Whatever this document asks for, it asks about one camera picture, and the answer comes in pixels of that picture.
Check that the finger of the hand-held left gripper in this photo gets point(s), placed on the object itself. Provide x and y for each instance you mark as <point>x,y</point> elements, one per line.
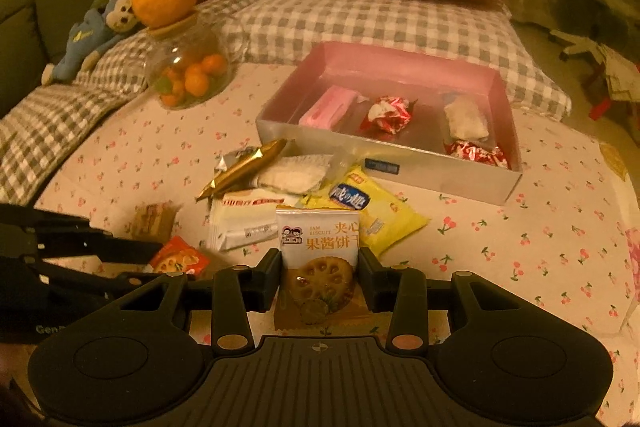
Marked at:
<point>100,247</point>
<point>90,282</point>

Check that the white biscuit packet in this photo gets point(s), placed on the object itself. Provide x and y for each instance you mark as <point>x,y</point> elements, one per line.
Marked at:
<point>317,247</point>

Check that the cherry print bed sheet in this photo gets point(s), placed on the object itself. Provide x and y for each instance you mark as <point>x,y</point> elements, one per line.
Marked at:
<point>500,247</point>

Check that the pile of small oranges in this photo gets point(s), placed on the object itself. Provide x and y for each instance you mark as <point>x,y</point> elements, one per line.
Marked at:
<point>195,82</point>

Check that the orange-red snack packet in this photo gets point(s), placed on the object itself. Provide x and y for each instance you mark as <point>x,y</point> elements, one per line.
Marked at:
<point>180,257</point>

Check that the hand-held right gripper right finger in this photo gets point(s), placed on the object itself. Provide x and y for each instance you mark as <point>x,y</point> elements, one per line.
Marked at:
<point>367,279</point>

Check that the brown cracker packet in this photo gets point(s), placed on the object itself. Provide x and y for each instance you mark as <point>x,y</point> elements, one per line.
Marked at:
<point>152,219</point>

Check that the gold snack packet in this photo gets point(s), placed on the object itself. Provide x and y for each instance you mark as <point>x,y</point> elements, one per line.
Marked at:
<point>240,169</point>

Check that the round glass jar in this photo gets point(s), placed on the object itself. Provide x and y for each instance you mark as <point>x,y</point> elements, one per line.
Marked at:
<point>195,44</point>

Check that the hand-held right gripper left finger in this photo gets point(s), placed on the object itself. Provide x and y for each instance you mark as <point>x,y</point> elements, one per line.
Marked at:
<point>275,279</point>

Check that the red snack packet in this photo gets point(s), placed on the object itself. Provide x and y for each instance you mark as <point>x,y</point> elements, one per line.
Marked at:
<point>475,153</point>
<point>387,114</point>

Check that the silver box with pink inside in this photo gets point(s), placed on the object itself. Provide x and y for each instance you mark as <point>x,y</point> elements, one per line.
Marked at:
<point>450,179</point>

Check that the blue monkey plush toy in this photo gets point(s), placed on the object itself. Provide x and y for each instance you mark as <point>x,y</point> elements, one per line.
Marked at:
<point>85,42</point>

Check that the dark green sofa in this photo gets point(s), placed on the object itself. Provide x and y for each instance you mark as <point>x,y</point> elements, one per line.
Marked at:
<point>30,7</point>

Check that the pink snack packet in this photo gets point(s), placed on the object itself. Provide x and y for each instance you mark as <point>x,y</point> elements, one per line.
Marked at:
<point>327,109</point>

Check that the pile of cardboard pieces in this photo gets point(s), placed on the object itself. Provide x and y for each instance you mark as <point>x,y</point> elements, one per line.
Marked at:
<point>620,72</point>

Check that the white red-striped snack packet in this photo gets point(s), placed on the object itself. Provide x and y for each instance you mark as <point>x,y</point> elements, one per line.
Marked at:
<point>240,222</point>

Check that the yellow snack packet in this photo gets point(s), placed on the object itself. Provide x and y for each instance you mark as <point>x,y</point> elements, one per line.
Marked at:
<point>385,217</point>

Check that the grey checkered pillow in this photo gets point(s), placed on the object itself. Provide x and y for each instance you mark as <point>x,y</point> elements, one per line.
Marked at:
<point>45,122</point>
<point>310,17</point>

